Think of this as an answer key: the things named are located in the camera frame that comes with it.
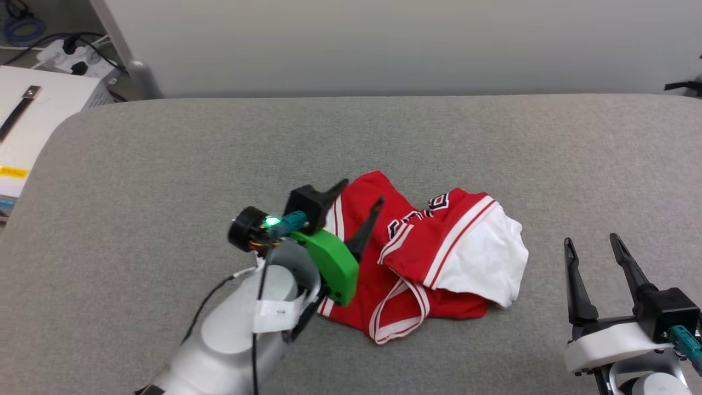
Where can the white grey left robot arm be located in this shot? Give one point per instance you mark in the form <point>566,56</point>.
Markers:
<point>230,334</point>

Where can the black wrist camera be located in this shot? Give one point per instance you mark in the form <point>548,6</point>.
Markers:
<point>307,206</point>
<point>666,312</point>

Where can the white power strip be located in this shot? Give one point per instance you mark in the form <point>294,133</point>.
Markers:
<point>55,55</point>

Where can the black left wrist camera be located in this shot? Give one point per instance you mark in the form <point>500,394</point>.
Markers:
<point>307,206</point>

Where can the red white sports jersey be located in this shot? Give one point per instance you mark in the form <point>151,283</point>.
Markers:
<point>439,247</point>

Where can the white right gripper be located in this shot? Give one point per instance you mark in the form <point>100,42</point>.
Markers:
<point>609,343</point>

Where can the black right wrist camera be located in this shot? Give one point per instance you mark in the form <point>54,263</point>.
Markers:
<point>666,312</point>

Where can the black power plug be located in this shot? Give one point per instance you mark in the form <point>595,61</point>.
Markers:
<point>70,45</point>
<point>79,68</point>

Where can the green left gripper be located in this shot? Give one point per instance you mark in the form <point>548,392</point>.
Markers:
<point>332,263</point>

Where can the grey metal leg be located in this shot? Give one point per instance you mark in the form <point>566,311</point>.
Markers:
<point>140,74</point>

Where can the white metal equipment box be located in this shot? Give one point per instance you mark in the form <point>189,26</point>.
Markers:
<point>49,109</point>

